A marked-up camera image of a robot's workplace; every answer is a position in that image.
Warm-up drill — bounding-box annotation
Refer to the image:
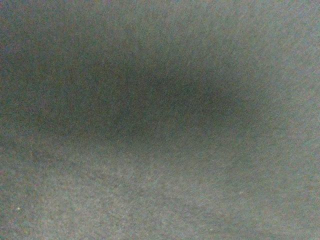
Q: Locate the black tablecloth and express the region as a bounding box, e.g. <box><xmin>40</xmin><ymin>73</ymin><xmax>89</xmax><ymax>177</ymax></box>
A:
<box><xmin>0</xmin><ymin>0</ymin><xmax>320</xmax><ymax>240</ymax></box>

